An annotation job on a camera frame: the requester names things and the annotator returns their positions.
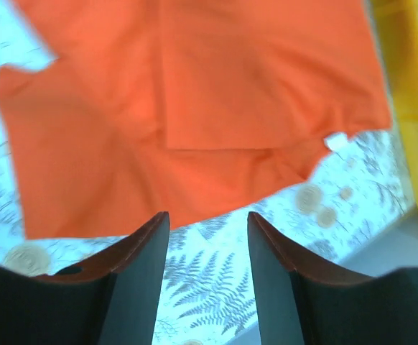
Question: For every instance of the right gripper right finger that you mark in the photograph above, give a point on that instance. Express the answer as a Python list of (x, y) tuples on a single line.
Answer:
[(303, 298)]

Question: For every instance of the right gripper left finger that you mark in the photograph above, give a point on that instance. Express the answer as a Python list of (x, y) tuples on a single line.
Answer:
[(111, 297)]

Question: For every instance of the orange t shirt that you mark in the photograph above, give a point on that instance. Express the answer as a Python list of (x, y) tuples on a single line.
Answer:
[(196, 108)]

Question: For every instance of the floral table mat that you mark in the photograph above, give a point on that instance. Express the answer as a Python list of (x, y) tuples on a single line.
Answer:
[(207, 294)]

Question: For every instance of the yellow plastic tray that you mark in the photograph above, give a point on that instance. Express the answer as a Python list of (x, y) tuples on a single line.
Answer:
[(397, 29)]

